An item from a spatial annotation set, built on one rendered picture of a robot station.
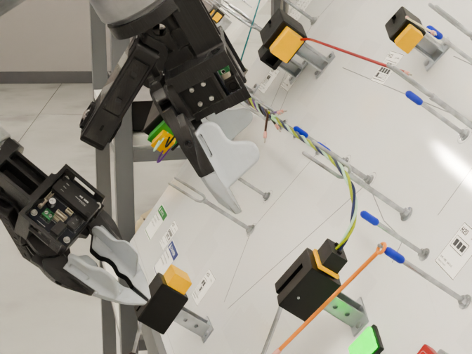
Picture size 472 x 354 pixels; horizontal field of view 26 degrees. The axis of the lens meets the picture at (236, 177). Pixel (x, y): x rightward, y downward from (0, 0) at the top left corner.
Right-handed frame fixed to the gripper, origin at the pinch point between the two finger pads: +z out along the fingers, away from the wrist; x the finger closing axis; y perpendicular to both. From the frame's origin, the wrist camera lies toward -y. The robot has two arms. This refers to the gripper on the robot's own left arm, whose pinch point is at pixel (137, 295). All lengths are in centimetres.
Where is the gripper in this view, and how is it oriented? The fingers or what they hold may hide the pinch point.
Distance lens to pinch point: 107.7
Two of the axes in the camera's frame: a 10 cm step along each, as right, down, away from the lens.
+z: 7.7, 6.4, -0.1
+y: 2.8, -3.4, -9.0
